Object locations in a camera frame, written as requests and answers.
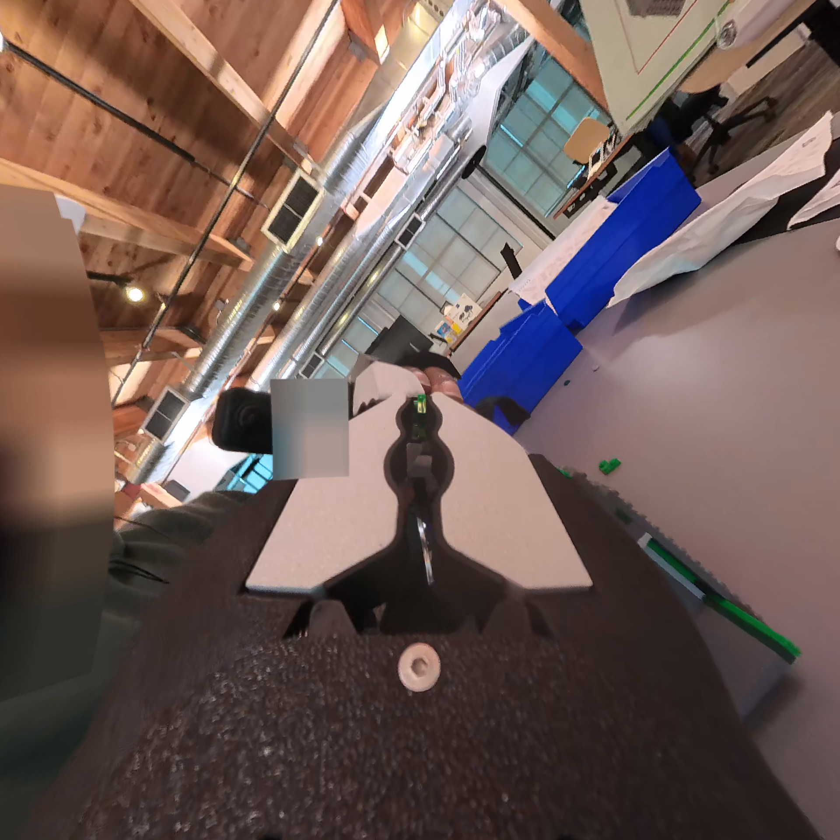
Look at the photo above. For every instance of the flat white paper bag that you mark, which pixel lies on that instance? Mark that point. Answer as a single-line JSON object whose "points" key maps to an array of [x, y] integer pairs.
{"points": [[820, 197]]}

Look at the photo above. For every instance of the black monitor screen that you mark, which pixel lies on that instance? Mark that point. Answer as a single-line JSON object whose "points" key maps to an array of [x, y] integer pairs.
{"points": [[400, 341]]}

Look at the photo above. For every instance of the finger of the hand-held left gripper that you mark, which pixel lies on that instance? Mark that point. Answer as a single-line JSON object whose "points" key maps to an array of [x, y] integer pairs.
{"points": [[387, 380]]}

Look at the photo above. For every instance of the small green brick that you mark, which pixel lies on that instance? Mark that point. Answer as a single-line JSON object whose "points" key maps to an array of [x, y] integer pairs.
{"points": [[418, 403]]}

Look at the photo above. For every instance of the blue plastic bin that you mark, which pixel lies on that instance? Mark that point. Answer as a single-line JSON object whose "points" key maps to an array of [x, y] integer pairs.
{"points": [[525, 367], [630, 229]]}

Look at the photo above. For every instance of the brick instruction booklet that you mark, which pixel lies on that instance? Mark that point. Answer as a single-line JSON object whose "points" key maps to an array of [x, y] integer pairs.
{"points": [[656, 39]]}

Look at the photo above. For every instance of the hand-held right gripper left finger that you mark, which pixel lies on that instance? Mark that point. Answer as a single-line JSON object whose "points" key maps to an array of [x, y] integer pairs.
{"points": [[315, 531]]}

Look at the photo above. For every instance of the person's left hand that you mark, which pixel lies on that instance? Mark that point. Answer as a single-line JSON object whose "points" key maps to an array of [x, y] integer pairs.
{"points": [[439, 382]]}

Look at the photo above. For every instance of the person's left forearm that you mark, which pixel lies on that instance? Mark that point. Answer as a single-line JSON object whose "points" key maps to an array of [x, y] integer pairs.
{"points": [[151, 544]]}

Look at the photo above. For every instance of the paper bag with line drawings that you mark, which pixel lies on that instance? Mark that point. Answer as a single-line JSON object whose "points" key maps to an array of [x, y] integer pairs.
{"points": [[722, 223], [571, 249]]}

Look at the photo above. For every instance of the person's green sweatshirt torso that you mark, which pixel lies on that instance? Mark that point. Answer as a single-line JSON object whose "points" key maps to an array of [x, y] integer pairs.
{"points": [[59, 774]]}

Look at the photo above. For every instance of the green corner brick plate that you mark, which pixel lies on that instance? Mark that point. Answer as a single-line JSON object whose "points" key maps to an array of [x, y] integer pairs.
{"points": [[609, 466]]}

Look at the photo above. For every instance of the black office chair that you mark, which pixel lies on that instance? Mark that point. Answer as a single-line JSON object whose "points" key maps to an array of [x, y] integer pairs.
{"points": [[715, 124]]}

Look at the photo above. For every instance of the beige rounded board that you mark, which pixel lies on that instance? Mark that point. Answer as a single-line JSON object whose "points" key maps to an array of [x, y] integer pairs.
{"points": [[586, 141]]}

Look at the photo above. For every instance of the grey brick build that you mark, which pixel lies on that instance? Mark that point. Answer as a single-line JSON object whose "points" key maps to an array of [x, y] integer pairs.
{"points": [[761, 676]]}

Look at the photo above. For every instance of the office desk with orange edge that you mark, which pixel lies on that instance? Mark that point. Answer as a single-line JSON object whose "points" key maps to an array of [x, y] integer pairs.
{"points": [[590, 177]]}

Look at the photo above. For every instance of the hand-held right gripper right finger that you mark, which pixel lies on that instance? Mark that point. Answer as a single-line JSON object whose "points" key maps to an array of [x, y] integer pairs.
{"points": [[512, 525]]}

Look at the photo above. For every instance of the side desk with small posters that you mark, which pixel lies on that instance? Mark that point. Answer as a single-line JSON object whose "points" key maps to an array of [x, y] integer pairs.
{"points": [[466, 312]]}

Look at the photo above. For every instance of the silver air duct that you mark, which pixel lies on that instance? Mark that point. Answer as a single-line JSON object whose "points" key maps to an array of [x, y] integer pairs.
{"points": [[262, 295], [354, 262]]}

